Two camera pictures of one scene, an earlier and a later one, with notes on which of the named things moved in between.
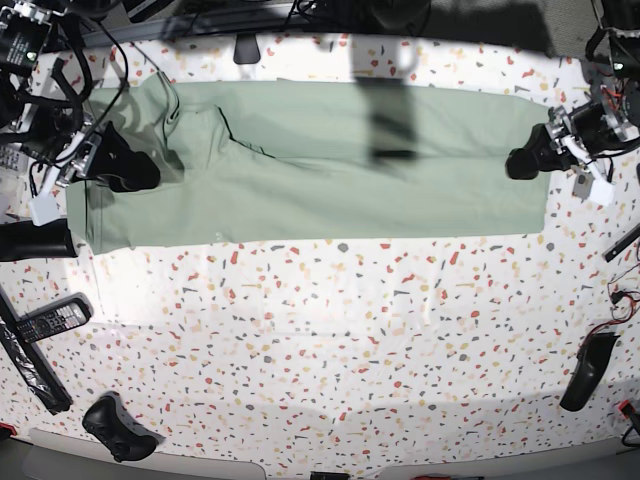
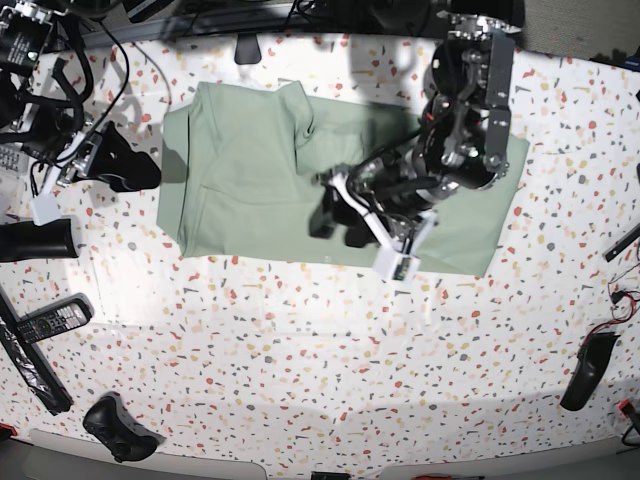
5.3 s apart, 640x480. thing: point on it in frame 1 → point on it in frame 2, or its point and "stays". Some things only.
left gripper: x=581 y=138 → x=403 y=238
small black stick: x=621 y=243 stays
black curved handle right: x=593 y=357 stays
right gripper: x=109 y=157 stays
